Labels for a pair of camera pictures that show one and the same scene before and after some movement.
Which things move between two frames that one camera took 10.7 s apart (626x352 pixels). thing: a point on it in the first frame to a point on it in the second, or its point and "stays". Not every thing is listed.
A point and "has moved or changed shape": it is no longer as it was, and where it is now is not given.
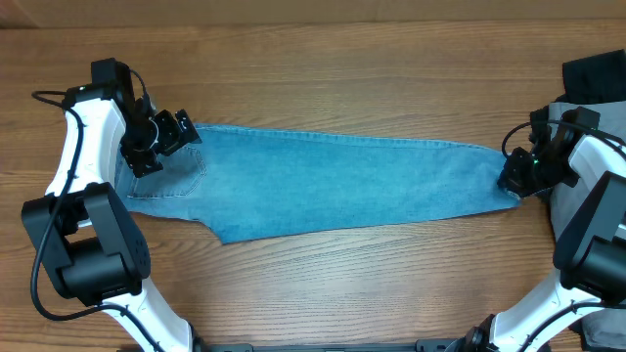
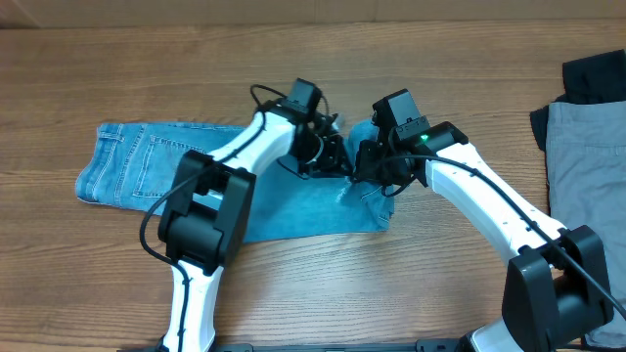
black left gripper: x=174 y=139 to x=330 y=165
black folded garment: x=596 y=79 stays
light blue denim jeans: x=246 y=183 has moved or changed shape
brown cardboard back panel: x=88 y=14 stays
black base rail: x=459 y=344 stays
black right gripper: x=514 y=174 to x=369 y=159
